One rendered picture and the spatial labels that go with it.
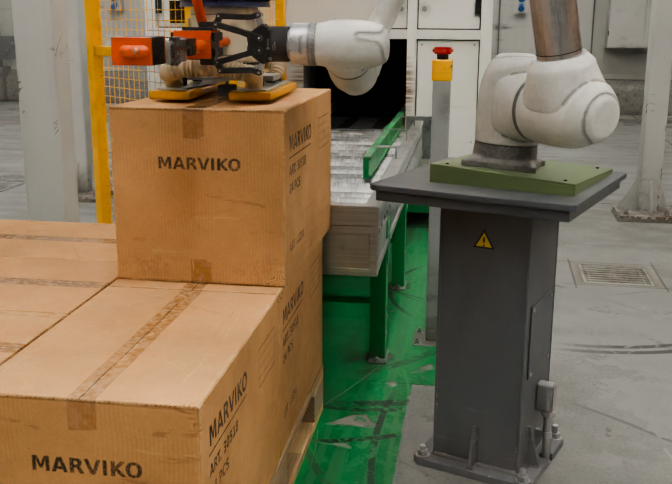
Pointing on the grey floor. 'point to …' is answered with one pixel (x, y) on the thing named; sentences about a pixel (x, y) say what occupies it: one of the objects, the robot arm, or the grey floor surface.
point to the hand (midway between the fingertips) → (198, 43)
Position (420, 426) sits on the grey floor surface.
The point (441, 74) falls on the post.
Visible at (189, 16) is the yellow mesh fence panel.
